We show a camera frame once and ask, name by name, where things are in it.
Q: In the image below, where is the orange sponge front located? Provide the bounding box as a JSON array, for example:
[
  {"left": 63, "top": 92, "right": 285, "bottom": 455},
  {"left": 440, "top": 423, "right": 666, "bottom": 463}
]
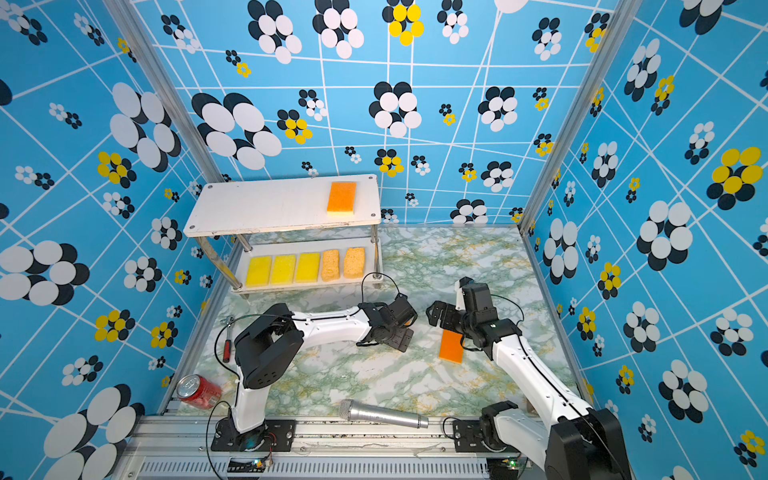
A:
[{"left": 438, "top": 330, "right": 464, "bottom": 364}]

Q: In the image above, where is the tan porous sponge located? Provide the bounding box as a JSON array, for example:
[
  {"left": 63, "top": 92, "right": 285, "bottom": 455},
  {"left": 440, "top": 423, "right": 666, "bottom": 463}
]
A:
[
  {"left": 343, "top": 247, "right": 366, "bottom": 279},
  {"left": 320, "top": 249, "right": 341, "bottom": 282}
]

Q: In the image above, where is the yellow sponge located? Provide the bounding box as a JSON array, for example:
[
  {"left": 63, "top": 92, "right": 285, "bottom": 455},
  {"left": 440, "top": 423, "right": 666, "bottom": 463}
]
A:
[
  {"left": 270, "top": 254, "right": 297, "bottom": 285},
  {"left": 245, "top": 256, "right": 272, "bottom": 288},
  {"left": 296, "top": 252, "right": 321, "bottom": 283}
]

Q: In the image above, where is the orange sponge back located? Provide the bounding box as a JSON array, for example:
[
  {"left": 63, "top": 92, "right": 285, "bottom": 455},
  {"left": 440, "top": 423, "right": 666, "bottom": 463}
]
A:
[{"left": 326, "top": 182, "right": 357, "bottom": 216}]

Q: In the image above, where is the yellow sponge back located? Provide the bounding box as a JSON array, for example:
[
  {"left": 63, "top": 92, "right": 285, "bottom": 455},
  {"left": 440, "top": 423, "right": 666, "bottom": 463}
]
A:
[{"left": 245, "top": 256, "right": 272, "bottom": 288}]

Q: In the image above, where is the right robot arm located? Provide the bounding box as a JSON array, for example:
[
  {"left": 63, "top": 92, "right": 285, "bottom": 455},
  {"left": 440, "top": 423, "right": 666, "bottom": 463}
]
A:
[{"left": 426, "top": 277, "right": 632, "bottom": 479}]

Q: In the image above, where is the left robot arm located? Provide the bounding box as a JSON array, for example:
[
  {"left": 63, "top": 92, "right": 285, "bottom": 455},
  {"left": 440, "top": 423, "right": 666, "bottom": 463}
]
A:
[{"left": 231, "top": 294, "right": 418, "bottom": 434}]

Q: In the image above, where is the white two-tier shelf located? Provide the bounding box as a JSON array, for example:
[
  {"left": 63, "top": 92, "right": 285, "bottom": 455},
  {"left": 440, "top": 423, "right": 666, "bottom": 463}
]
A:
[{"left": 183, "top": 174, "right": 383, "bottom": 295}]

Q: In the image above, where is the silver microphone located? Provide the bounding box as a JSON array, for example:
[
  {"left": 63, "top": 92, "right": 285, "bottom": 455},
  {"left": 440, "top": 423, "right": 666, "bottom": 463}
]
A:
[{"left": 339, "top": 399, "right": 429, "bottom": 429}]

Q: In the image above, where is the circuit board right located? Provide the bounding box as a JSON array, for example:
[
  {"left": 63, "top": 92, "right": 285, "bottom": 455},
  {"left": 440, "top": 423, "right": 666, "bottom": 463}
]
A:
[{"left": 487, "top": 458, "right": 528, "bottom": 479}]

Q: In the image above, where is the green circuit board left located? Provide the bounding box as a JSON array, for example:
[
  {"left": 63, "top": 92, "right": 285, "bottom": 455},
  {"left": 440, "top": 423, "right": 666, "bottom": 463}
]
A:
[{"left": 227, "top": 458, "right": 273, "bottom": 474}]

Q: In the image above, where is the red soda can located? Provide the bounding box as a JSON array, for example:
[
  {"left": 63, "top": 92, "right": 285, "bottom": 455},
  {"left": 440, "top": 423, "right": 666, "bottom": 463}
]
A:
[{"left": 176, "top": 374, "right": 222, "bottom": 410}]

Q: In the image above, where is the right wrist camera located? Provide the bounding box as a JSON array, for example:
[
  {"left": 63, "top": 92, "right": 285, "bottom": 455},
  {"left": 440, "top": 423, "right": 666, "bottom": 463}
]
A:
[{"left": 454, "top": 277, "right": 473, "bottom": 311}]

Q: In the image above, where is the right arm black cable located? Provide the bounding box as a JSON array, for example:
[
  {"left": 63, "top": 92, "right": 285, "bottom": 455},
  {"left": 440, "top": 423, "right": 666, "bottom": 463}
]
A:
[{"left": 490, "top": 292, "right": 526, "bottom": 328}]

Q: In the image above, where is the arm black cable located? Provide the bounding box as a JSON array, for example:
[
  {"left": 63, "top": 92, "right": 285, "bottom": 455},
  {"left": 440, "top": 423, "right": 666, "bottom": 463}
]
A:
[
  {"left": 359, "top": 271, "right": 402, "bottom": 307},
  {"left": 490, "top": 292, "right": 526, "bottom": 328}
]

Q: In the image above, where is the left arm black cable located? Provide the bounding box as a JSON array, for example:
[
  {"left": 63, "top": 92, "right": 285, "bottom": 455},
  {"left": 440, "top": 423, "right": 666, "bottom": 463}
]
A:
[{"left": 359, "top": 271, "right": 402, "bottom": 307}]

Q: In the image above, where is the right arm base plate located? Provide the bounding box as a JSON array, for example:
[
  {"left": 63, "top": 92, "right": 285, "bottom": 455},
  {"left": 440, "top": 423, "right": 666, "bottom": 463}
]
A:
[{"left": 446, "top": 416, "right": 543, "bottom": 454}]

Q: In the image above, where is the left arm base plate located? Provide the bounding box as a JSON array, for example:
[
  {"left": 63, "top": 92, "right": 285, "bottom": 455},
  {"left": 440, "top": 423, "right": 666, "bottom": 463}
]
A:
[{"left": 210, "top": 417, "right": 297, "bottom": 453}]

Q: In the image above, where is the red handled wrench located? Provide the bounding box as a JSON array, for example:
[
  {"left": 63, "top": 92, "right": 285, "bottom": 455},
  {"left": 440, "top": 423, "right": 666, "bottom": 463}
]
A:
[{"left": 222, "top": 317, "right": 235, "bottom": 364}]

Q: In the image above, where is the aluminium front rail frame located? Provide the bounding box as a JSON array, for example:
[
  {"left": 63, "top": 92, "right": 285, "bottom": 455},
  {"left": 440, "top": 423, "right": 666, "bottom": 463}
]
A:
[{"left": 113, "top": 417, "right": 549, "bottom": 479}]

